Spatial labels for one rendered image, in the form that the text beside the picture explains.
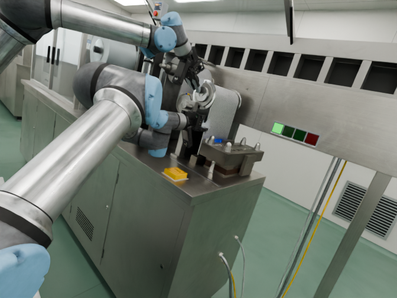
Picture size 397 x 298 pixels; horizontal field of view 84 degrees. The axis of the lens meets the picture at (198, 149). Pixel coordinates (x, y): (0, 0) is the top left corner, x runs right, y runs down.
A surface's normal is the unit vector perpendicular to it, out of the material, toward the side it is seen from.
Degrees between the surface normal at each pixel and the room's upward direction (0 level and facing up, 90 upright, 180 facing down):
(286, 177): 90
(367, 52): 90
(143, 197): 90
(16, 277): 94
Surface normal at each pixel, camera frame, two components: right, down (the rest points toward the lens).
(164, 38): 0.40, 0.33
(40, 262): 0.91, 0.37
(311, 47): -0.64, 0.02
